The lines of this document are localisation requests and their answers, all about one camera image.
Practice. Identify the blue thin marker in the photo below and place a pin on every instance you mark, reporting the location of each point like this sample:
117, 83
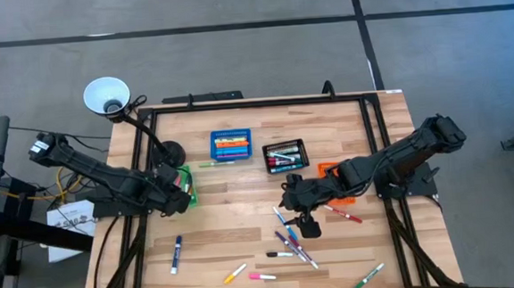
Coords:
285, 223

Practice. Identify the red Expo marker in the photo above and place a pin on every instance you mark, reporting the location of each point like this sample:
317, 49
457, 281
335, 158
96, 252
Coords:
276, 161

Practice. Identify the maroon thin marker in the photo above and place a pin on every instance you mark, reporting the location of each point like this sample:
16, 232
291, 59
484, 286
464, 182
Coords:
306, 255

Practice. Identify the teal thin marker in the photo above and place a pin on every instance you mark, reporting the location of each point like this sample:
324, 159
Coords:
286, 168

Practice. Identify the purple thin Expo marker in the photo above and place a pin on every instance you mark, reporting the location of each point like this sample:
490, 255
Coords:
290, 245

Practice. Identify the black power strip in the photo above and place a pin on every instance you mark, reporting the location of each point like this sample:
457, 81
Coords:
202, 97

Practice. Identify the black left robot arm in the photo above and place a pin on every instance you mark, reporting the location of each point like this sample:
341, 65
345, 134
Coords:
98, 171

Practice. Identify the pink cap white marker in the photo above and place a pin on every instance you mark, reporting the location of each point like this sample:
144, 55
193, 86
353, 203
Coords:
262, 276
179, 181

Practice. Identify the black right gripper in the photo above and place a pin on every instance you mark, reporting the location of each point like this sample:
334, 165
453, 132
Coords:
309, 192

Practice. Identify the dark blue Expo marker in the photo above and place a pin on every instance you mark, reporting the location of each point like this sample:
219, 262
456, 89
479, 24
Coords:
176, 254

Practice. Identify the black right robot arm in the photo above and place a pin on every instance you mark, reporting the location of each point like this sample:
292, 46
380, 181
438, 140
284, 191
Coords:
409, 148

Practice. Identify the black stand base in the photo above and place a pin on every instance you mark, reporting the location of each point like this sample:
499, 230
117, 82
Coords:
43, 230

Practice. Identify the black cap SKK marker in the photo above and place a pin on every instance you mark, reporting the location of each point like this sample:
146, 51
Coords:
279, 254

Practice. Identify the blue plastic basket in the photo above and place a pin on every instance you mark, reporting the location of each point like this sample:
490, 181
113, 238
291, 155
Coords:
212, 146

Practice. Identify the black plastic basket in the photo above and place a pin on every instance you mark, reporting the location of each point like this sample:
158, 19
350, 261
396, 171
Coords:
306, 152

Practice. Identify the white printed paper sheet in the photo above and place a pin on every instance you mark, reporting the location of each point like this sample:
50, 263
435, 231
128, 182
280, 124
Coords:
72, 222

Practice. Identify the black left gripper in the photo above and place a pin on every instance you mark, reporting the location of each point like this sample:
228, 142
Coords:
171, 198

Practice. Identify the orange highlighter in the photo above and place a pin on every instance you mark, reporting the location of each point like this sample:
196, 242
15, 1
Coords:
232, 144

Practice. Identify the yellow cap white marker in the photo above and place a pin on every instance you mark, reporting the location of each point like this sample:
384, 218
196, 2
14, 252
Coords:
234, 273

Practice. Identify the pink Expo marker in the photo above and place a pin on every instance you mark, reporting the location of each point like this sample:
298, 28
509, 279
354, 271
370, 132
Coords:
287, 163

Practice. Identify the red thin marker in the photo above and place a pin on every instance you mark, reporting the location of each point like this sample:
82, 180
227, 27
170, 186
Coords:
342, 214

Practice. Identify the light blue highlighter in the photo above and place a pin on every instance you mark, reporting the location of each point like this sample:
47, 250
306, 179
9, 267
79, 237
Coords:
232, 152
232, 149

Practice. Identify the light green highlighter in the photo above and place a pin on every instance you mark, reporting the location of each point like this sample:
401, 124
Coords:
231, 139

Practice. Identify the black desk lamp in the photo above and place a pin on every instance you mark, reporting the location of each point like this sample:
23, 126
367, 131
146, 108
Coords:
102, 93

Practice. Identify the green plastic basket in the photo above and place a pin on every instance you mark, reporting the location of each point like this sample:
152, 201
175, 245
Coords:
193, 199

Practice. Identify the orange plastic basket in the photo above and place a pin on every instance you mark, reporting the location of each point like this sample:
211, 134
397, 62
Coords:
325, 169

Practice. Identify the dark green Expo marker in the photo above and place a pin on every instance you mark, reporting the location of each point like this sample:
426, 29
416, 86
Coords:
282, 155

